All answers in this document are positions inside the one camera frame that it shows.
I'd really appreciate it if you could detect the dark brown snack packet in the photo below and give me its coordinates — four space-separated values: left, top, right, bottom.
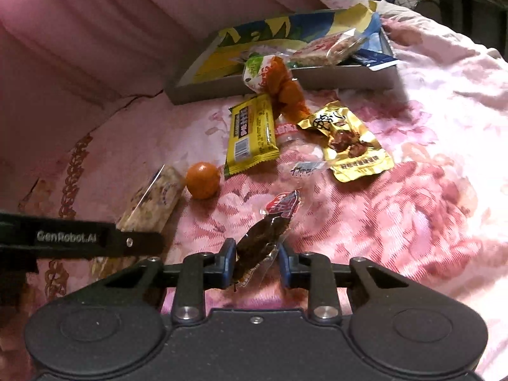
232 189 300 288

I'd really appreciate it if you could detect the gold snack packet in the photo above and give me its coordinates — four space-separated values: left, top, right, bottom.
298 101 394 183

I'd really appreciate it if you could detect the clear nougat bar packet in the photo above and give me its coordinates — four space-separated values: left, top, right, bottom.
90 164 184 280

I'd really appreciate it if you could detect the small orange fruit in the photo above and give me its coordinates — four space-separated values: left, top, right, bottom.
185 162 220 200

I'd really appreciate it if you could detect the clear white snack packet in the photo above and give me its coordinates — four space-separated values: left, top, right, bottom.
275 114 326 188

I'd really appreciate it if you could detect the pink floral bedsheet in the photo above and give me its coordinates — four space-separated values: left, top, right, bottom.
1 7 507 380

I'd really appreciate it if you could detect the yellow snack bar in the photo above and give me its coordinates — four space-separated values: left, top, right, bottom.
224 95 280 178

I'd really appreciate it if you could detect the orange green snack packet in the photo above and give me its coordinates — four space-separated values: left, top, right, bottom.
243 54 311 124

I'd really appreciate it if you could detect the colourful grey tray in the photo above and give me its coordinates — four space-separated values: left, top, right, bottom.
165 3 398 104

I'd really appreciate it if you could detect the peanut brittle packet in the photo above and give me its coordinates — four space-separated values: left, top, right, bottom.
290 29 368 67

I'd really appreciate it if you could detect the blue snack packet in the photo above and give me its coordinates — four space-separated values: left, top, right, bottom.
351 32 398 71

